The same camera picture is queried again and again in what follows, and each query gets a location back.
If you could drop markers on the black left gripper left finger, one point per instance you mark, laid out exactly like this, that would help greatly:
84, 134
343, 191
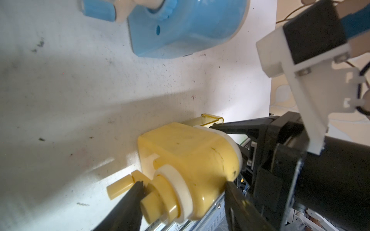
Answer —
126, 215

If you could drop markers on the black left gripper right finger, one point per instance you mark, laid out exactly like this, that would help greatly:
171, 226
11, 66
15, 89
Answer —
241, 215

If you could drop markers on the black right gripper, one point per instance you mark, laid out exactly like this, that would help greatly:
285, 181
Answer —
277, 150

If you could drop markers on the yellow pencil sharpener front row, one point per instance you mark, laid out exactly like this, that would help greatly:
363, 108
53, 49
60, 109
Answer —
184, 171

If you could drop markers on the blue pencil sharpener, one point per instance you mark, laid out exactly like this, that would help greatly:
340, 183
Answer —
173, 28

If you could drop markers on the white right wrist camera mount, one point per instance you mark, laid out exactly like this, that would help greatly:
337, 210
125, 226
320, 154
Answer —
304, 50

